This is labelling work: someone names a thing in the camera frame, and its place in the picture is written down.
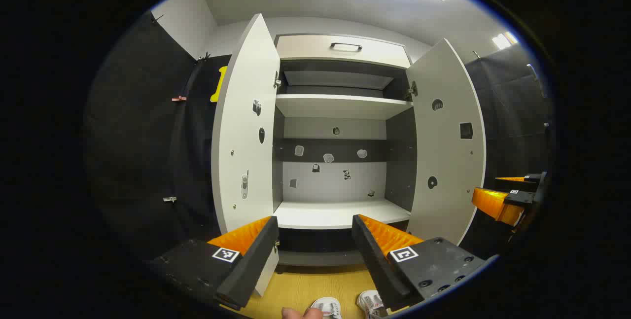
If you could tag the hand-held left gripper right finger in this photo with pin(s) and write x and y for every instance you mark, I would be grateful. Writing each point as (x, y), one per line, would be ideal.
(374, 265)

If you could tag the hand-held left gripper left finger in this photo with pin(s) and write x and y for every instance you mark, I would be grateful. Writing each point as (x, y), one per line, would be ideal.
(251, 265)

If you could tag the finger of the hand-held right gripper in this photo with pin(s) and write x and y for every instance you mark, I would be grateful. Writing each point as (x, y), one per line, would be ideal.
(493, 203)
(530, 181)

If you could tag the white canvas shoe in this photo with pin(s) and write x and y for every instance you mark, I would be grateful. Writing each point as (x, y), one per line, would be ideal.
(328, 308)
(369, 301)

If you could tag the white shoe cabinet door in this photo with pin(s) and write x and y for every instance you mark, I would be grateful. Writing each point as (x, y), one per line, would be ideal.
(448, 161)
(246, 126)

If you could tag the white shoe cabinet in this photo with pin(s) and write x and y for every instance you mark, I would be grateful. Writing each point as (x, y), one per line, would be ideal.
(335, 191)

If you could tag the white cabinet drawer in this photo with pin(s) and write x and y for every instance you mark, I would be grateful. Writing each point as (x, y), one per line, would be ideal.
(305, 50)

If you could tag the black backdrop cloth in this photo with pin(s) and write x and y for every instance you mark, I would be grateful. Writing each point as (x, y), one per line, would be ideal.
(138, 136)
(508, 107)

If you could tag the pink backdrop clip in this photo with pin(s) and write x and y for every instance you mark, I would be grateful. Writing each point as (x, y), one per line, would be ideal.
(179, 98)

